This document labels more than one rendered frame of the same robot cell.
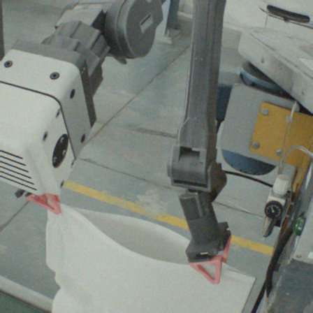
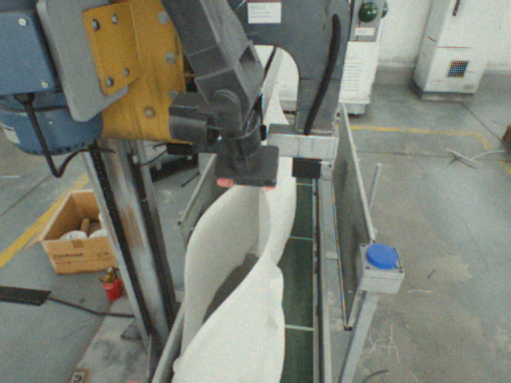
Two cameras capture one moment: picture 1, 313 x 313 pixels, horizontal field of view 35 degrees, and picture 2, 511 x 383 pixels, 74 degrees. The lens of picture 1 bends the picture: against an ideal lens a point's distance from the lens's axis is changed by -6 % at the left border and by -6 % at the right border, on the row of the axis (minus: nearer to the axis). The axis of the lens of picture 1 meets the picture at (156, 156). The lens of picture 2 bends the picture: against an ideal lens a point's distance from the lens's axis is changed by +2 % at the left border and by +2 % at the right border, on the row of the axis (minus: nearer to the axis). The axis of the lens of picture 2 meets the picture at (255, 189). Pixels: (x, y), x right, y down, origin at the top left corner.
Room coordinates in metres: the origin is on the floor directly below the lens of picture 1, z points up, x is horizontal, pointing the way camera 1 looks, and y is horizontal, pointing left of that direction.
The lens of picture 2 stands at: (0.83, 0.35, 1.35)
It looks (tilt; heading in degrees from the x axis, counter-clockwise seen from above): 35 degrees down; 265
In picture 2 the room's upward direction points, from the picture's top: straight up
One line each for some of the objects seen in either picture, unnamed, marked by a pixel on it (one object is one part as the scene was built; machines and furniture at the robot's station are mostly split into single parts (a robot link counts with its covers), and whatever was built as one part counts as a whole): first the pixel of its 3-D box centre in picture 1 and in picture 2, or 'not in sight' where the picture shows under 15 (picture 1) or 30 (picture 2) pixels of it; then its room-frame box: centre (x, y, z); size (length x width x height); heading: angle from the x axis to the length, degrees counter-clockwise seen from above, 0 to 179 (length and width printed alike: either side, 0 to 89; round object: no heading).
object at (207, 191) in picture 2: not in sight; (224, 182); (0.86, -0.91, 0.54); 1.05 x 0.02 x 0.41; 77
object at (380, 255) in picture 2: not in sight; (381, 257); (0.52, -0.12, 0.84); 0.06 x 0.06 x 0.02
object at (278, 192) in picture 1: (274, 211); not in sight; (0.84, -0.25, 1.14); 0.05 x 0.04 x 0.16; 167
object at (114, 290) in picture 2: not in sight; (109, 281); (1.41, -0.74, 0.12); 0.15 x 0.08 x 0.23; 77
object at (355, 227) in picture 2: not in sight; (344, 191); (0.34, -0.79, 0.54); 1.05 x 0.02 x 0.41; 77
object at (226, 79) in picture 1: (223, 99); (10, 60); (1.11, -0.13, 1.25); 0.10 x 0.08 x 0.12; 12
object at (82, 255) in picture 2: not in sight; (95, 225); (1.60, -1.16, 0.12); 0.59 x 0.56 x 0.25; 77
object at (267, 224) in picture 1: (267, 223); not in sight; (0.85, -0.25, 1.11); 0.03 x 0.03 x 0.06
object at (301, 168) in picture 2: not in sight; (313, 164); (0.64, -0.27, 0.98); 0.09 x 0.05 x 0.05; 167
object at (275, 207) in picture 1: (273, 209); not in sight; (0.83, -0.24, 1.16); 0.04 x 0.02 x 0.04; 77
